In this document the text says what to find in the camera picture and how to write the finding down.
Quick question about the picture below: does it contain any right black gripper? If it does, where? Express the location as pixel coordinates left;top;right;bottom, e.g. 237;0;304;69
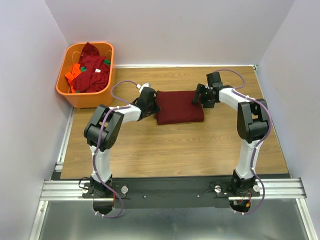
190;83;215;109

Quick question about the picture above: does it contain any maroon t shirt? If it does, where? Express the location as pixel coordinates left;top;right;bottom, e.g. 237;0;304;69
155;90;205;125

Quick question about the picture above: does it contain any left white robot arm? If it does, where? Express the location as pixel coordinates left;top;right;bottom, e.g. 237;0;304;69
83;85;161;198

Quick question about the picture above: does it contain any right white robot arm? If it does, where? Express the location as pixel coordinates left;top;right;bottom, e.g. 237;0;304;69
192;70;272;196

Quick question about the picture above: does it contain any dark red shirt in bin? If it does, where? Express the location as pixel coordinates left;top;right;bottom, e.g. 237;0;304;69
74;42;111;93

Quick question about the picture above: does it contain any orange plastic bin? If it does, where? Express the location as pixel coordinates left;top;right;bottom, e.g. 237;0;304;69
56;42;116;109

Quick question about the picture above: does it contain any green shirt in bin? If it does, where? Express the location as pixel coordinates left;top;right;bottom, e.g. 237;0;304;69
80;59;111;72

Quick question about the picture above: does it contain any orange shirt in bin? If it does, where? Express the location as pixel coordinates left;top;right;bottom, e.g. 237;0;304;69
64;63;81;94

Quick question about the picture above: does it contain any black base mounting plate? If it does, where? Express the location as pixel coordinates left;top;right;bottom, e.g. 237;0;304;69
78;175;260;211

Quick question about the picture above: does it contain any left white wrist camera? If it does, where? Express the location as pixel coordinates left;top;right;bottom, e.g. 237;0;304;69
135;82;151;93

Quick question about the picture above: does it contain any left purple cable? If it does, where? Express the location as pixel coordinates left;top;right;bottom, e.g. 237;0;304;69
92;80;143;219

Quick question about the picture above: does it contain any aluminium extrusion rail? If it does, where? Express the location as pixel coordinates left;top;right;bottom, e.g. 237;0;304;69
40;178;307;201

